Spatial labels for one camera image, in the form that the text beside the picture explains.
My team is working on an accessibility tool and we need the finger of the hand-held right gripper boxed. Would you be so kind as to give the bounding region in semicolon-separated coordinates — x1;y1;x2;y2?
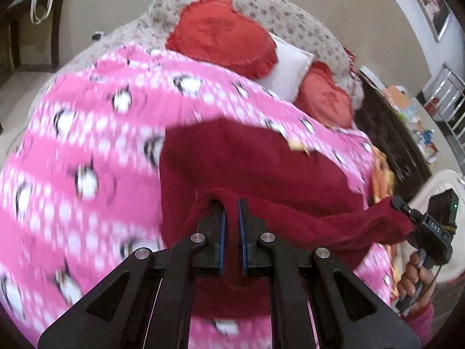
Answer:
390;195;424;226

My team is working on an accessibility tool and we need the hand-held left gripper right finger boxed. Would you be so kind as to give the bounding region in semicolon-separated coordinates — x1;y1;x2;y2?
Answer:
237;198;422;349

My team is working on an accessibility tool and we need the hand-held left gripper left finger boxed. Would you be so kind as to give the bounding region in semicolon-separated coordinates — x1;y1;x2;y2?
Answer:
38;198;228;349

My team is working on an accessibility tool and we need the dark red garment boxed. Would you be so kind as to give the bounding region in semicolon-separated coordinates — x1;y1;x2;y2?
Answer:
158;118;415;320

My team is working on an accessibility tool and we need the person's right forearm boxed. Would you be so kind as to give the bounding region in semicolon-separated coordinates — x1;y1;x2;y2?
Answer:
403;303;434;346

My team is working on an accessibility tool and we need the person's right hand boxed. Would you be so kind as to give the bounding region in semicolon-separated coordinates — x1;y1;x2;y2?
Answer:
396;251;437;313

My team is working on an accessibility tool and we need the orange and yellow blanket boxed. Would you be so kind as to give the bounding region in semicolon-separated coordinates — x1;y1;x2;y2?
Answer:
371;145;396;204

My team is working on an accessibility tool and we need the dark carved wooden cabinet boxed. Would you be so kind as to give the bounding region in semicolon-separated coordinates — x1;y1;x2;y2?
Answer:
354;67;433;204

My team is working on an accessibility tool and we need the pile of assorted packets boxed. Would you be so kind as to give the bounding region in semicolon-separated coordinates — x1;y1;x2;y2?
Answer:
385;85;442;162

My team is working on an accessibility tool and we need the metal rack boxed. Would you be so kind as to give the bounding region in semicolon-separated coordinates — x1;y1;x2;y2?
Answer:
416;62;465;142

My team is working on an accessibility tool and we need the red ruffled cushion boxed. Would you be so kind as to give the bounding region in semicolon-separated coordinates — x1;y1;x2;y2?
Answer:
165;0;278;81
294;62;355;129

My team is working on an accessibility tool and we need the pink penguin print blanket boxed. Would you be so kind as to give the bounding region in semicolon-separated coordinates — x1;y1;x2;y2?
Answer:
0;42;396;349

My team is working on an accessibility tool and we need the white pillow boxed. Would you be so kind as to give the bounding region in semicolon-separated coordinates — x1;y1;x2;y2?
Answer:
262;31;315;102

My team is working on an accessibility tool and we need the dark wooden table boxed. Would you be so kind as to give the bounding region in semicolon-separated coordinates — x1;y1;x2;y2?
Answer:
0;0;68;88

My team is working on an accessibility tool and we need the white bag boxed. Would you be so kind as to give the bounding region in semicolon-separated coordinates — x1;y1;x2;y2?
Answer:
7;0;57;25

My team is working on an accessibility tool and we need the framed wall picture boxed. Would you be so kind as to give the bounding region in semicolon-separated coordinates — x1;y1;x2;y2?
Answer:
405;0;453;42

